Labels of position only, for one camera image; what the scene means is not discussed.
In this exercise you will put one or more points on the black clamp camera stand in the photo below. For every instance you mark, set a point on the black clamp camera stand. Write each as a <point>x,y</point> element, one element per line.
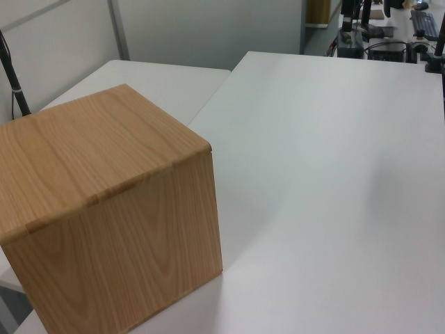
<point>434,62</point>

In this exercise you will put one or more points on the light wooden drawer cabinet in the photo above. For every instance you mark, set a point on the light wooden drawer cabinet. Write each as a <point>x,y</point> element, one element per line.
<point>104,208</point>

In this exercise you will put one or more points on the wooden panel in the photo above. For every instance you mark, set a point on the wooden panel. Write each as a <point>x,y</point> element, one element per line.
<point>318,12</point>

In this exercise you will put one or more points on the black computer keyboard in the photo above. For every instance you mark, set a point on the black computer keyboard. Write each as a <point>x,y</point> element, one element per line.
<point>426,22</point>

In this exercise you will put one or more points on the black camera pole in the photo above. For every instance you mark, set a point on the black camera pole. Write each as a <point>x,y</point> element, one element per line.
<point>15,87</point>

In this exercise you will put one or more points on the black electronics box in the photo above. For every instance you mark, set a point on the black electronics box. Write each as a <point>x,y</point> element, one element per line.
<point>351,48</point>

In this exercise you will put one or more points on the flat black device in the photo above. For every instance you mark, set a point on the flat black device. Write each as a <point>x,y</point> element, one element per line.
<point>387,54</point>

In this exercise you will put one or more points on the black monitor stand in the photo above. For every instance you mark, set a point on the black monitor stand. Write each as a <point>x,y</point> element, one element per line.
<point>365,14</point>

